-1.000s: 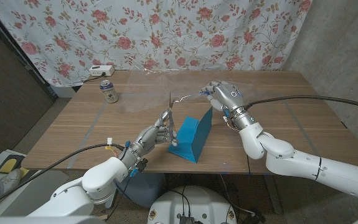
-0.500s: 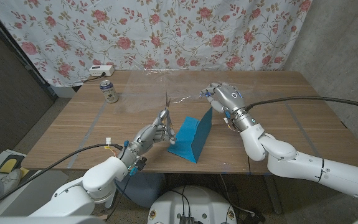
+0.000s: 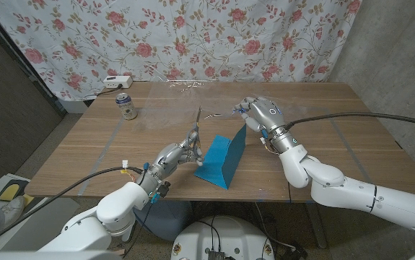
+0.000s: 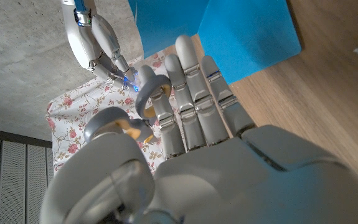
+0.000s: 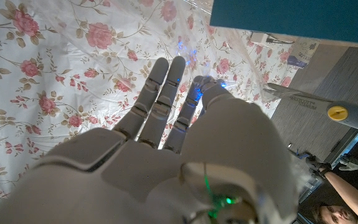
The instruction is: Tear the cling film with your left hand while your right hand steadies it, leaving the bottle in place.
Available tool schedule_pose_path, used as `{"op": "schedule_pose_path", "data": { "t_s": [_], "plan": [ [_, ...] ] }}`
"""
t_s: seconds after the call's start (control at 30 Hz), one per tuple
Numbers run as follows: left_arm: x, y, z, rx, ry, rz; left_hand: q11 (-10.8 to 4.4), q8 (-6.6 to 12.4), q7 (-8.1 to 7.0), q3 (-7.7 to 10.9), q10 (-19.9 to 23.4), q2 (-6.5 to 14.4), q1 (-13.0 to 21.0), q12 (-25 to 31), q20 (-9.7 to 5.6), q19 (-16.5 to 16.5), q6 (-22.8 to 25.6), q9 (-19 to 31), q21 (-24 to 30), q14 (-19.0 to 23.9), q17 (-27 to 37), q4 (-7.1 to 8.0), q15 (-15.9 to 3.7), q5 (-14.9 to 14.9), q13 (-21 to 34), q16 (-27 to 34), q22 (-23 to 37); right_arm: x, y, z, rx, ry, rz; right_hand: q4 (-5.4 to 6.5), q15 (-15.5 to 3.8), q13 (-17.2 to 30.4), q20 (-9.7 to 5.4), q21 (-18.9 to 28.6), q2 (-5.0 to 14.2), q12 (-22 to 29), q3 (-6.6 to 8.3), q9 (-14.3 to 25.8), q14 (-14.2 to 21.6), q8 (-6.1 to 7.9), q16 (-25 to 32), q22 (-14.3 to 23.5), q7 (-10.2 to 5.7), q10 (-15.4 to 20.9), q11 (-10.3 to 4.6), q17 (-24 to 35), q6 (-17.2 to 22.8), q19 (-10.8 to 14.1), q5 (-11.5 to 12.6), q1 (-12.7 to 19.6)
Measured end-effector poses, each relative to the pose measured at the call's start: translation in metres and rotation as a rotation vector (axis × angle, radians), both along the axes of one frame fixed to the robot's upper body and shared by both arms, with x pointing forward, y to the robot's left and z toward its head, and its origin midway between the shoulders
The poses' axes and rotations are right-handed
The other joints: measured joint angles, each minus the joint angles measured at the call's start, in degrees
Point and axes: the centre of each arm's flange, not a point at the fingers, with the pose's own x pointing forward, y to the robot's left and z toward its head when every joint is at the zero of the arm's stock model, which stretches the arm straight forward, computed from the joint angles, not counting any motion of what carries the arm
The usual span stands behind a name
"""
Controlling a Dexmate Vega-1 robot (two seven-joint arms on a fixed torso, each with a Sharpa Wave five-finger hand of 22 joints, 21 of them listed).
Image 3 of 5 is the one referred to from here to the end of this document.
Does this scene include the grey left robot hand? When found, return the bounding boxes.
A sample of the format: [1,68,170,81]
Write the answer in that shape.
[140,129,205,194]

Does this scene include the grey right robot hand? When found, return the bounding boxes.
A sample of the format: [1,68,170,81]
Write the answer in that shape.
[232,96,307,155]

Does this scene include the blue folded paper card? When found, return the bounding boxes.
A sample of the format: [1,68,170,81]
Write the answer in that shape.
[193,124,248,190]

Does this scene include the grey stool with white legs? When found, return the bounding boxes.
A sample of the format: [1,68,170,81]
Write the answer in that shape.
[121,200,193,243]

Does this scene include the silver beverage can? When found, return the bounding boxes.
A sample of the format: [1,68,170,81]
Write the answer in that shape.
[115,92,139,121]

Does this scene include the white power strip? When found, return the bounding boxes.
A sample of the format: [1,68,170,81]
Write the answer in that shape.
[102,75,134,90]

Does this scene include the white robot torso base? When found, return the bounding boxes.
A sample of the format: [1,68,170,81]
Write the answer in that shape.
[170,215,276,260]

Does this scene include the floral rose backdrop cloth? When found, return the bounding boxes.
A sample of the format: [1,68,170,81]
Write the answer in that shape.
[0,0,363,102]

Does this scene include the grey table leg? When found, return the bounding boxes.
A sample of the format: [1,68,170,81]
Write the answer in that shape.
[306,204,329,250]

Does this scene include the black power adapter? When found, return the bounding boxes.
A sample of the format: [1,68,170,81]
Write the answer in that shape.
[281,241,309,260]

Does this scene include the white floor platform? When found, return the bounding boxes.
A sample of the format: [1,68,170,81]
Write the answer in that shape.
[0,173,80,254]

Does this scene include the yellow black foot pedal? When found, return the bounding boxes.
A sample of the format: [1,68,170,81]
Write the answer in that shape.
[0,179,35,205]

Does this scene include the white shoe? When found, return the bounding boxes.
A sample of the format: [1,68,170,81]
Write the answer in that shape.
[0,196,26,228]

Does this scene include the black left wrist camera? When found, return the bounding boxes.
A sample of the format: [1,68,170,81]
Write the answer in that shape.
[158,181,172,198]

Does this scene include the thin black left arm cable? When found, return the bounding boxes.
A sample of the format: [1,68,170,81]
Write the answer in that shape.
[122,201,154,259]

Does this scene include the black torso cable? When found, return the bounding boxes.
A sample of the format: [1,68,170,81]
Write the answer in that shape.
[196,215,222,252]

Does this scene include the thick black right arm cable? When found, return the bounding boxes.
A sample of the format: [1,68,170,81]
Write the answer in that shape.
[284,111,415,130]

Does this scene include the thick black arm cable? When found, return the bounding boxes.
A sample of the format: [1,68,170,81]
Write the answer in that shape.
[0,166,145,251]
[284,111,415,130]

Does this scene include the black power strip cord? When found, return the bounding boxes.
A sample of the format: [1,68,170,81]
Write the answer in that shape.
[95,83,123,98]

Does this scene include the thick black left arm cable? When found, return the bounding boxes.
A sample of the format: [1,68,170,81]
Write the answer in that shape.
[0,166,145,251]

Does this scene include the black door frame strip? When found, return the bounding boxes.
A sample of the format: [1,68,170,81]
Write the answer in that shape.
[0,5,67,117]

